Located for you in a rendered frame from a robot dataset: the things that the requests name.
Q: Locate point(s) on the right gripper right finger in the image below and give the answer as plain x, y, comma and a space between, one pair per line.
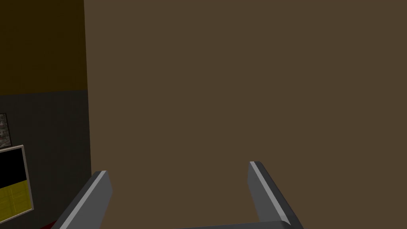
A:
268, 198

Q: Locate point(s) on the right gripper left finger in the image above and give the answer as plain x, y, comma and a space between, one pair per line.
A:
90, 203

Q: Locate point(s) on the framed black and yellow picture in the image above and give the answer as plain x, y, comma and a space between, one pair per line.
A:
12, 184

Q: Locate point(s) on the grey mottled wall picture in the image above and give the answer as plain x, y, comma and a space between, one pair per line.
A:
3, 130

